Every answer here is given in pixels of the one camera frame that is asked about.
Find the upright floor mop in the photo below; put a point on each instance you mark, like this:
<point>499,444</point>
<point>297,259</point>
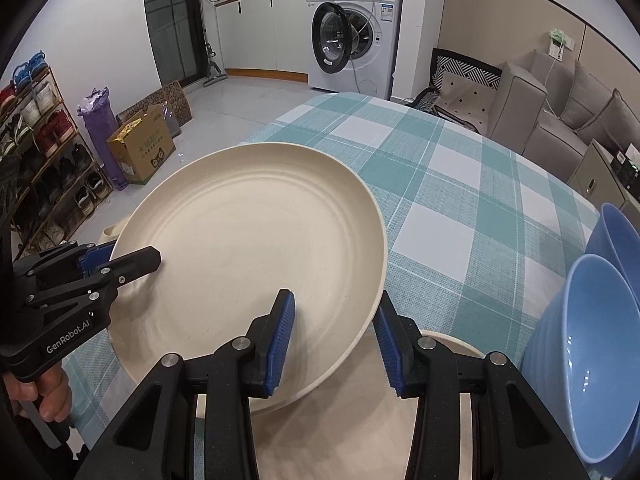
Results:
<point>212,70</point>

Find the black product box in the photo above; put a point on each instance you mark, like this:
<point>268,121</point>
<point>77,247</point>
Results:
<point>627,165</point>

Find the purple bag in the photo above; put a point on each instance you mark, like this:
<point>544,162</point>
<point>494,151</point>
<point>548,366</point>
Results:
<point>102,135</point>

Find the grey sofa cushion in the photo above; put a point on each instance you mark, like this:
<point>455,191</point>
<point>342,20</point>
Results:
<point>612,120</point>
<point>587,92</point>

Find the white washing machine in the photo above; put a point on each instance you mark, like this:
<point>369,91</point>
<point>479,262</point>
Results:
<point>380,25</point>

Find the person's left hand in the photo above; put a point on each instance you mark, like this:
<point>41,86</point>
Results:
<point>57,395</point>

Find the wooden shoe rack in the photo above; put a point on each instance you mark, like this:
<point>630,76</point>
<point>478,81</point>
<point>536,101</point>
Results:
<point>70,125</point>

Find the open cardboard box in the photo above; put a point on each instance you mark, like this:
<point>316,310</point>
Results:
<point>145,150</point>

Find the beige bedside cabinet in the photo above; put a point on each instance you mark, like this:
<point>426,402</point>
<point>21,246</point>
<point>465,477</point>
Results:
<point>595,175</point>

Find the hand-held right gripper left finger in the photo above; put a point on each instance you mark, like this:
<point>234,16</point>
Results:
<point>280,345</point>

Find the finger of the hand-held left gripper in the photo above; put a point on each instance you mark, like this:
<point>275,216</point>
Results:
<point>97,257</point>
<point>135,265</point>

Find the dark glass door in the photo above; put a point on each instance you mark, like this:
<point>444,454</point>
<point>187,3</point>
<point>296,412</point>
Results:
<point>170,20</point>

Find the white base cabinets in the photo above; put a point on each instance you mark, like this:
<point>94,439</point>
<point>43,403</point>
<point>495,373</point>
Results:
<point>255,35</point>

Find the group of assorted shoes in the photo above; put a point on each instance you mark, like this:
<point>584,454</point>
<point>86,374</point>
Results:
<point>50,130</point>

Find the blue ceramic bowl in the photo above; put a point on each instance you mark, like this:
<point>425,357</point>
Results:
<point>590,360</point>
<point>612,240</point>

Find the wall outlet with green charger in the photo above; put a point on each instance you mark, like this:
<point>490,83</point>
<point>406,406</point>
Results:
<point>560,42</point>

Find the grey fabric sofa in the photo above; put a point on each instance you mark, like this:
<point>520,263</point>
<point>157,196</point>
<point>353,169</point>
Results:
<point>520,105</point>

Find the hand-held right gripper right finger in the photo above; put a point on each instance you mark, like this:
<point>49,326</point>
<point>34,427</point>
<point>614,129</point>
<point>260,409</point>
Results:
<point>387,350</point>

